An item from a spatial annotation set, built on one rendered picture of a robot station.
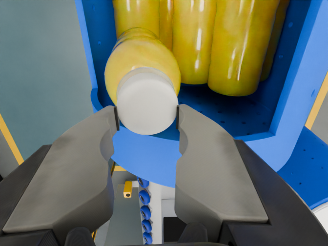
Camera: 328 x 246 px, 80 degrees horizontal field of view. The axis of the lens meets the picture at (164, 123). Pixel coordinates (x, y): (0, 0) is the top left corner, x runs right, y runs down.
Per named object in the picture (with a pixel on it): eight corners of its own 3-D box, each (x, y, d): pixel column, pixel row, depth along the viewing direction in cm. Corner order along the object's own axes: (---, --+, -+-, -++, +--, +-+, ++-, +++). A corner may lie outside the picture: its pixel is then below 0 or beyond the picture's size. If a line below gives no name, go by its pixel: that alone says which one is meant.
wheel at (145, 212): (147, 223, 64) (152, 219, 65) (146, 215, 61) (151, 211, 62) (139, 213, 67) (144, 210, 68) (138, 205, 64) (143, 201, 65)
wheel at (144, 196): (146, 209, 60) (151, 205, 61) (145, 199, 57) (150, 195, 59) (137, 199, 63) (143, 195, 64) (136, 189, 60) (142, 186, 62)
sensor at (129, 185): (126, 186, 67) (124, 198, 63) (125, 180, 66) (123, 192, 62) (148, 186, 68) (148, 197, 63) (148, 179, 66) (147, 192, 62)
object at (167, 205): (161, 203, 68) (161, 252, 55) (161, 195, 66) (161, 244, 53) (190, 203, 68) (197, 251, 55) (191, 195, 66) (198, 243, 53)
